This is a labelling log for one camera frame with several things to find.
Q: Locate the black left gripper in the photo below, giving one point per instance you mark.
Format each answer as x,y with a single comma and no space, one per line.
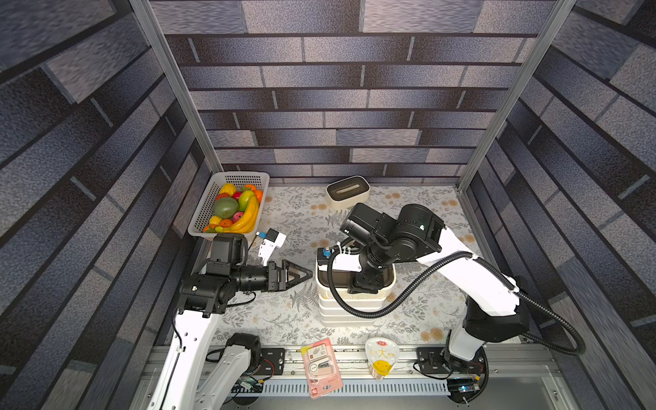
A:
278,280

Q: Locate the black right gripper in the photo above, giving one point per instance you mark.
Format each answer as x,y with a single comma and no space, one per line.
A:
366,279

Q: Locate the dark brown lid tissue box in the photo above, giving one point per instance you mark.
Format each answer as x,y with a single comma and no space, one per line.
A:
346,193

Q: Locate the wooden lid tissue box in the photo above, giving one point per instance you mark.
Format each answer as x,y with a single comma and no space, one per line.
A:
363,305

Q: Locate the grey lid tissue box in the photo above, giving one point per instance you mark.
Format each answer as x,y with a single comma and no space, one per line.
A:
346,322
333,311
344,317

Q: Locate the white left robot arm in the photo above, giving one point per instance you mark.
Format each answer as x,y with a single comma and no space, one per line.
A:
205,296

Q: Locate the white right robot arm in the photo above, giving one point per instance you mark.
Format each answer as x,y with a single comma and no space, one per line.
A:
497,308

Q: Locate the yellow toy banana bunch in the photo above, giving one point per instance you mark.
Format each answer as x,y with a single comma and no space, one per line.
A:
241,222

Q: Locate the orange toy fruit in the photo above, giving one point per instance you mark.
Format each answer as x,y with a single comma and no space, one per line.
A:
258,193

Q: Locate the yellow-green toy pear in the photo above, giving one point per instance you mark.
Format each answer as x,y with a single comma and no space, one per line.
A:
244,199

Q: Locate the green toy mango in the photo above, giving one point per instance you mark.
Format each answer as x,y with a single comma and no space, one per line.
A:
225,208

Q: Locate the white plastic fruit basket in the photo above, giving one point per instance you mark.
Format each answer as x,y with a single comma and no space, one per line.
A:
204,209

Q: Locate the pink blister pack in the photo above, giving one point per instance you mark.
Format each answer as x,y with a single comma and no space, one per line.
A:
321,368

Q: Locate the yellow smiley snack cup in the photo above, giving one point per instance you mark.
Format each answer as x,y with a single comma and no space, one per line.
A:
382,355

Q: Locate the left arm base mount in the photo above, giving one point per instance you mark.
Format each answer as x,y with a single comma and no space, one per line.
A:
272,363

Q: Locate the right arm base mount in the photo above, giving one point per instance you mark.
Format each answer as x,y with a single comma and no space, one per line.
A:
431,361

